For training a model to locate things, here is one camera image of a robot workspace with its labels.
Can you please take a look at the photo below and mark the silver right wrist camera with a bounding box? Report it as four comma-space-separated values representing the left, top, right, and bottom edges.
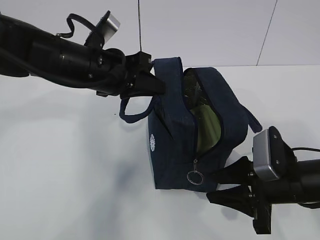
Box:
252, 126, 298, 182

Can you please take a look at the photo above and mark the navy blue lunch bag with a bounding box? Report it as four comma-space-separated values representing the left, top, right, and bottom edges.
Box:
119, 57, 262, 193

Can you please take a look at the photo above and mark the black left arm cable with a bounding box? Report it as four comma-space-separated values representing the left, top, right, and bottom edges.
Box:
55, 13, 97, 39

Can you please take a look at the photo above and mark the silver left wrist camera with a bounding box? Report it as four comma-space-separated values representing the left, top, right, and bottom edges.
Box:
84, 10, 121, 49

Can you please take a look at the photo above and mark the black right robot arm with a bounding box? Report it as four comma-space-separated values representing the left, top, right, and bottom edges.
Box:
206, 156, 320, 235

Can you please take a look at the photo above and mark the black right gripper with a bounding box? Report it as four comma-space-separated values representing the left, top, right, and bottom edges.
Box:
206, 156, 278, 235

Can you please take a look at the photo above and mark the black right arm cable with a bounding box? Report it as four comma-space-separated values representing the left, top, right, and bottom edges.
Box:
291, 146, 320, 153

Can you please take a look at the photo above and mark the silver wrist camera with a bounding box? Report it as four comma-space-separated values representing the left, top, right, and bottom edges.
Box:
84, 10, 121, 49
252, 126, 298, 182

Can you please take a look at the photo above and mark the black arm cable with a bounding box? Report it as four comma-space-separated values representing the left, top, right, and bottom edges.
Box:
291, 146, 320, 153
55, 13, 97, 39

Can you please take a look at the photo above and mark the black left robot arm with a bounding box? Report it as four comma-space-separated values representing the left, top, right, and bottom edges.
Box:
0, 11, 166, 99

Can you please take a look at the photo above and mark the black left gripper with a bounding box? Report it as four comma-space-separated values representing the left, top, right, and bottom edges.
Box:
95, 48, 166, 100

